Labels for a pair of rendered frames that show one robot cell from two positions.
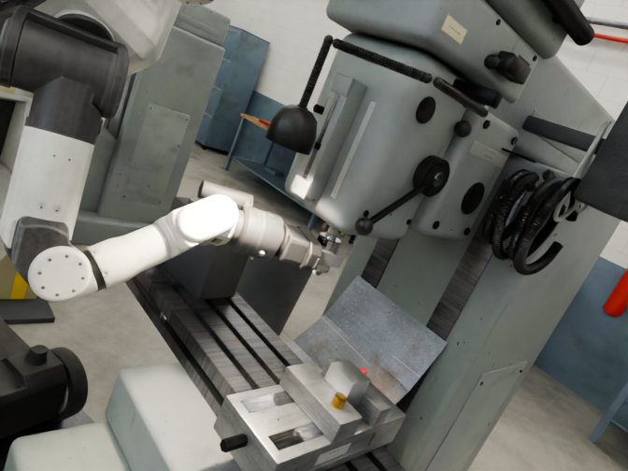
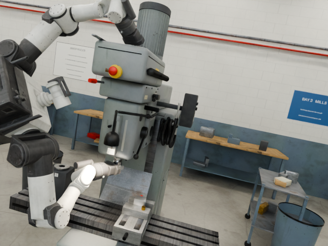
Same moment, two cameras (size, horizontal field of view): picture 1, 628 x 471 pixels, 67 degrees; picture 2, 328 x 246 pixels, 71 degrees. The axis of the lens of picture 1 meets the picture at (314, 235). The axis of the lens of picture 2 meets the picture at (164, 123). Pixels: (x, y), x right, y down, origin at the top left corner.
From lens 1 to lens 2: 0.62 m
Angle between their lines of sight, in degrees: 33
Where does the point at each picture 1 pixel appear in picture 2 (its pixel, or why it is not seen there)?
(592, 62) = not seen: hidden behind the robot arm
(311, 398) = (135, 212)
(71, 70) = (45, 152)
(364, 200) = (132, 149)
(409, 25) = (135, 99)
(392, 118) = (134, 123)
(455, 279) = (148, 153)
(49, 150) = (46, 181)
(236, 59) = not seen: outside the picture
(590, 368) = not seen: hidden behind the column
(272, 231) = (104, 168)
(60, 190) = (52, 192)
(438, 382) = (153, 186)
